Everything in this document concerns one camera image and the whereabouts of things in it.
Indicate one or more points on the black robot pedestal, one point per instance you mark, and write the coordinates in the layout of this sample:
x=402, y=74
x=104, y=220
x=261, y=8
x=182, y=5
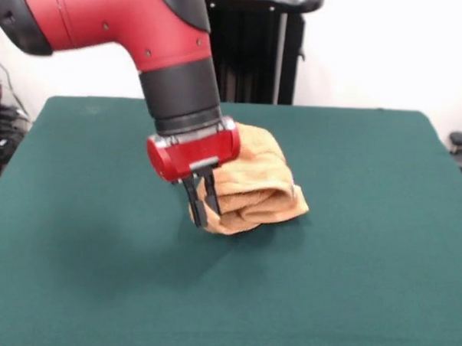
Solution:
x=259, y=48

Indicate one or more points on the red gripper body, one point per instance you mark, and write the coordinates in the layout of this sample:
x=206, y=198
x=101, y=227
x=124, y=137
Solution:
x=193, y=152

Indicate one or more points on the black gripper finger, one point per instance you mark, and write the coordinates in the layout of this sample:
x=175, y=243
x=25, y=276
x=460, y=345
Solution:
x=198, y=211
x=214, y=197

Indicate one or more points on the orange terry towel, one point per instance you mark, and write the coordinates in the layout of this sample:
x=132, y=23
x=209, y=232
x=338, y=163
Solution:
x=262, y=170

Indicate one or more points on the dark green tablecloth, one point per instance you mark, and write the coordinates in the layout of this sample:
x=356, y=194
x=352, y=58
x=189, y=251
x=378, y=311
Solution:
x=96, y=270

